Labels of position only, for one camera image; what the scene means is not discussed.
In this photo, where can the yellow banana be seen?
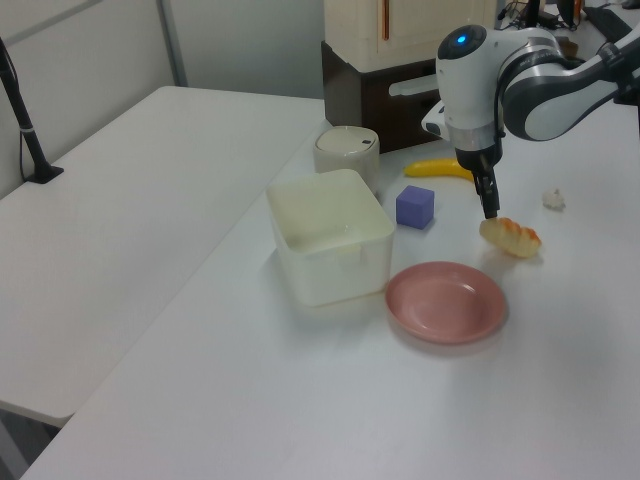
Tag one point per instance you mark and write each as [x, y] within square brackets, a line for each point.
[435, 168]

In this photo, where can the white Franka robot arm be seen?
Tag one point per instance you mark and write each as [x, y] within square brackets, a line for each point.
[465, 90]

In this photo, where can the pink round plate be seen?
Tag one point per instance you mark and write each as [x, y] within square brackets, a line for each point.
[445, 305]

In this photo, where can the cream plastic square container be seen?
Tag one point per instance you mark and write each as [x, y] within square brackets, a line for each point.
[330, 270]

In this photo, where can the purple foam cube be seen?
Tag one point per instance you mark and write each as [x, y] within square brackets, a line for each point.
[413, 210]

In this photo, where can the glazed orange bread loaf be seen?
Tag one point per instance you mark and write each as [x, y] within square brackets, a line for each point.
[515, 240]

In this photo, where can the white oven with brown door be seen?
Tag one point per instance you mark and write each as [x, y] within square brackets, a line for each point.
[360, 100]

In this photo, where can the white lidded trash can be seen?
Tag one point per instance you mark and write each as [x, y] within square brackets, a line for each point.
[345, 150]

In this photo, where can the black camera pole with clamp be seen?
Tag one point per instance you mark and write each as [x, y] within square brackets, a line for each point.
[30, 145]

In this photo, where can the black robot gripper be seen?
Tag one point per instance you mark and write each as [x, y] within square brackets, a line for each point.
[472, 159]

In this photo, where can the crumpled white paper ball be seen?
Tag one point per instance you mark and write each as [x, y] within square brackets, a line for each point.
[554, 199]

